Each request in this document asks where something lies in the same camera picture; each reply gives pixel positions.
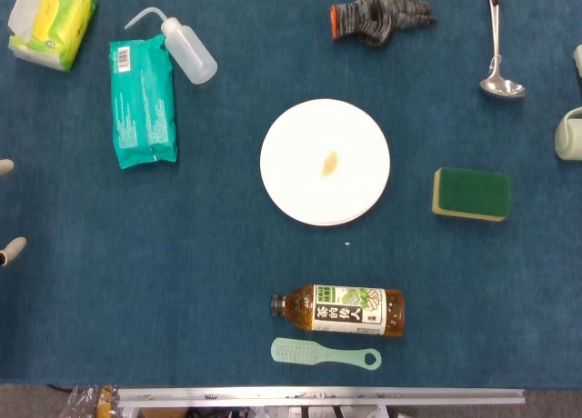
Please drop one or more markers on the clear plastic bag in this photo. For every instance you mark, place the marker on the clear plastic bag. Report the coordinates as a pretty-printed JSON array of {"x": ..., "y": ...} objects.
[{"x": 86, "y": 402}]

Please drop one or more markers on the round white plate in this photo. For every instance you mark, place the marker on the round white plate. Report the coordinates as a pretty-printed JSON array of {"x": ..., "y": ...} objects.
[{"x": 300, "y": 186}]

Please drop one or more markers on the green yellow sponge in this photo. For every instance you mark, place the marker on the green yellow sponge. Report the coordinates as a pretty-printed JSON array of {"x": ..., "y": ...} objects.
[{"x": 473, "y": 192}]

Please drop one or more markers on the tea bottle with white label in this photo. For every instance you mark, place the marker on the tea bottle with white label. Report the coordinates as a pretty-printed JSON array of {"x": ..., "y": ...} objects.
[{"x": 345, "y": 310}]

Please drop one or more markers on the grey knit work glove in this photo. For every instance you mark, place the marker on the grey knit work glove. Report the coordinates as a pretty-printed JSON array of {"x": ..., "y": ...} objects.
[{"x": 377, "y": 20}]

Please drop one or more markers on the stainless steel ladle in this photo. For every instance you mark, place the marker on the stainless steel ladle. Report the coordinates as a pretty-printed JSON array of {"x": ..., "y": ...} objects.
[{"x": 502, "y": 88}]

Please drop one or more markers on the clear plastic wash bottle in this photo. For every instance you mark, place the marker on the clear plastic wash bottle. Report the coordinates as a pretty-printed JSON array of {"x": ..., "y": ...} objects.
[{"x": 191, "y": 50}]

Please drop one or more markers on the teal wet wipes pack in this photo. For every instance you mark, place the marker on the teal wet wipes pack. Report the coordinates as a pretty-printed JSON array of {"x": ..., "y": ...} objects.
[{"x": 143, "y": 104}]

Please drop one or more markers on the aluminium rail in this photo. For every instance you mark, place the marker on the aluminium rail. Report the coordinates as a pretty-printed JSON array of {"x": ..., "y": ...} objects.
[{"x": 318, "y": 394}]

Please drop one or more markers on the blue table cloth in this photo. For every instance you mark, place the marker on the blue table cloth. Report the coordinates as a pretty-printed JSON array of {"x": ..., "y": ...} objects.
[{"x": 182, "y": 254}]

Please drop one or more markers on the green yellow tissue pack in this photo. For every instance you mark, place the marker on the green yellow tissue pack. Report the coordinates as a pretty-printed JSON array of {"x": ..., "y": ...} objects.
[{"x": 54, "y": 25}]

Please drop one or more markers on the mint green scrub brush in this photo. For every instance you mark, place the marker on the mint green scrub brush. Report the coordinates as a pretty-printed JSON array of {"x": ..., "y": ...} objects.
[{"x": 295, "y": 351}]

